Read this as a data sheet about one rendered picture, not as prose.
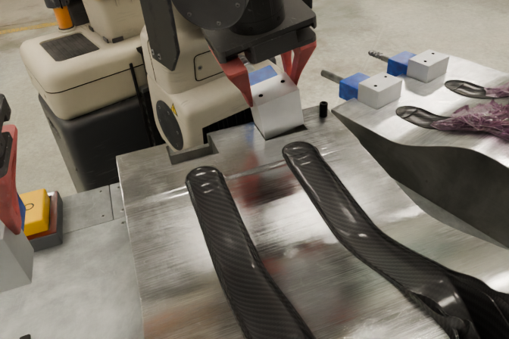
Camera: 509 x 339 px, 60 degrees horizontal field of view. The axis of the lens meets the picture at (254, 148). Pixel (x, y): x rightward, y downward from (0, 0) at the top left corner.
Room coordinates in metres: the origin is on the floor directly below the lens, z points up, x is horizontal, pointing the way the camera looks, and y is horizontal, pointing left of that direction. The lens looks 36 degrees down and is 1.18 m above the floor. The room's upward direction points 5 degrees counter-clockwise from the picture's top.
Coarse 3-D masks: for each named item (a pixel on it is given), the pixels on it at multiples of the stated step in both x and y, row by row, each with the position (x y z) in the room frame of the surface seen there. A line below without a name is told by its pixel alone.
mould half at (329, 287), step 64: (256, 128) 0.44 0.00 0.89; (320, 128) 0.43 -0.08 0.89; (128, 192) 0.34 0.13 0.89; (256, 192) 0.33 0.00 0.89; (384, 192) 0.31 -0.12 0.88; (192, 256) 0.26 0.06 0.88; (320, 256) 0.24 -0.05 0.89; (448, 256) 0.21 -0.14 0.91; (192, 320) 0.18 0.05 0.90; (320, 320) 0.16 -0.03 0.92; (384, 320) 0.15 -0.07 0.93
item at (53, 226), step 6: (54, 192) 0.43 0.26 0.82; (54, 198) 0.42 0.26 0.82; (54, 204) 0.41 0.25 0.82; (54, 210) 0.40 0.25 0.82; (54, 216) 0.39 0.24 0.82; (54, 222) 0.38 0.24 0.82; (54, 228) 0.37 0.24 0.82; (36, 234) 0.36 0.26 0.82; (42, 234) 0.36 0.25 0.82; (48, 234) 0.36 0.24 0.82
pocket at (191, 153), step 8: (208, 136) 0.43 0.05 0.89; (208, 144) 0.43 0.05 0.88; (168, 152) 0.42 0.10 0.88; (176, 152) 0.42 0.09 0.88; (184, 152) 0.42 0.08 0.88; (192, 152) 0.42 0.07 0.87; (200, 152) 0.43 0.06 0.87; (208, 152) 0.43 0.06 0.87; (216, 152) 0.41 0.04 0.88; (176, 160) 0.42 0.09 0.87; (184, 160) 0.42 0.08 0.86
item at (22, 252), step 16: (0, 224) 0.24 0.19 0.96; (0, 240) 0.22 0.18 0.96; (16, 240) 0.24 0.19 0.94; (0, 256) 0.22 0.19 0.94; (16, 256) 0.23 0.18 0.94; (32, 256) 0.25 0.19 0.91; (0, 272) 0.22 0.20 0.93; (16, 272) 0.22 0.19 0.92; (32, 272) 0.23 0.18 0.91; (0, 288) 0.22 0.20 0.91
